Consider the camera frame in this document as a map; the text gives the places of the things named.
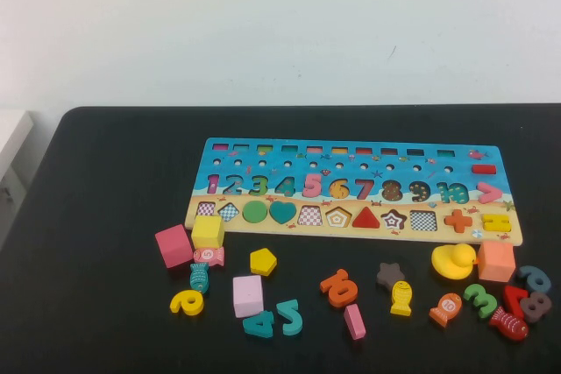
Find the green circle piece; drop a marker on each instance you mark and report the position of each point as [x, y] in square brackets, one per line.
[255, 212]

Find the pink wooden fish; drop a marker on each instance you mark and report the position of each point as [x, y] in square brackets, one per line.
[208, 256]

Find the orange foam cube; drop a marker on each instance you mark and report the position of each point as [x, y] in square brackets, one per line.
[495, 262]

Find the teal wooden fish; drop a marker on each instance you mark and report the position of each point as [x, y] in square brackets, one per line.
[199, 277]

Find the pink greater-than sign piece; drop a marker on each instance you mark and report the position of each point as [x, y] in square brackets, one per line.
[493, 193]

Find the yellow foam cube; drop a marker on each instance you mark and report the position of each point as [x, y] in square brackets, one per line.
[207, 230]

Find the yellow number six piece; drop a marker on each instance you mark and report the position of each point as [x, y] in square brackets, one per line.
[180, 305]

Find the yellow equals sign piece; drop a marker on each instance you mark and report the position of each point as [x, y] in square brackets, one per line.
[496, 227]

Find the light pink foam cube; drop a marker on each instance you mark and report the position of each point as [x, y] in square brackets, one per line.
[247, 295]

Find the red minus sign piece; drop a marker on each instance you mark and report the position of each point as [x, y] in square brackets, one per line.
[484, 169]

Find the brown star piece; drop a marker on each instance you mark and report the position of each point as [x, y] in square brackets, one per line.
[390, 275]

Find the brown number eight piece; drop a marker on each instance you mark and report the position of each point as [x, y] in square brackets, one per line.
[537, 307]

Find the pink number five piece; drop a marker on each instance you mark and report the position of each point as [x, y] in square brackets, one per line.
[312, 185]

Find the colourful wooden puzzle board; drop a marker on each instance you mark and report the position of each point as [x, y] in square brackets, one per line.
[333, 164]

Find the white cabinet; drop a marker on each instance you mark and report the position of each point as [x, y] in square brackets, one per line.
[13, 150]

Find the red number seven piece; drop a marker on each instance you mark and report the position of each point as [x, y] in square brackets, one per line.
[513, 297]

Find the green number three piece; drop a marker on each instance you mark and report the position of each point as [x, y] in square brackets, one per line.
[488, 304]

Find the red wooden fish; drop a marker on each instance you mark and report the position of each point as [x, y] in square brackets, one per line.
[510, 325]

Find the blue-grey number nine piece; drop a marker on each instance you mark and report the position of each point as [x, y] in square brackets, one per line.
[543, 280]

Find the teal number four piece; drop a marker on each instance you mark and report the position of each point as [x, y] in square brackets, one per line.
[263, 326]

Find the teal number two piece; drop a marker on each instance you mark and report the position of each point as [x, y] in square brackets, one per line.
[291, 323]

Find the yellow wooden fish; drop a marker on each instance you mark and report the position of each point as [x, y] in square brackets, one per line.
[401, 297]

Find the teal heart piece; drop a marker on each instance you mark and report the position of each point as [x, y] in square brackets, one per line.
[281, 211]

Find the orange number ten piece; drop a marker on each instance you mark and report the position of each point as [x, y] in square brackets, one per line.
[329, 284]

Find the yellow pentagon piece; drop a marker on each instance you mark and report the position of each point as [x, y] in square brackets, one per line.
[263, 261]

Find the red triangle piece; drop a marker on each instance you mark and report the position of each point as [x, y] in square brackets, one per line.
[366, 220]

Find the pink number one piece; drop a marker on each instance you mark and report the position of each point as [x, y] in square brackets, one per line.
[354, 322]

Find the orange plus sign piece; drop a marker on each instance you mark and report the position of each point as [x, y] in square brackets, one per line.
[458, 221]

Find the yellow rubber duck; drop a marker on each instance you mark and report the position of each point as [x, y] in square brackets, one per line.
[451, 264]

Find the dark pink foam block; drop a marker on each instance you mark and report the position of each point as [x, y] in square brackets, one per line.
[173, 246]

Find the orange wooden fish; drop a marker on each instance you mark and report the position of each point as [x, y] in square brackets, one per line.
[446, 309]

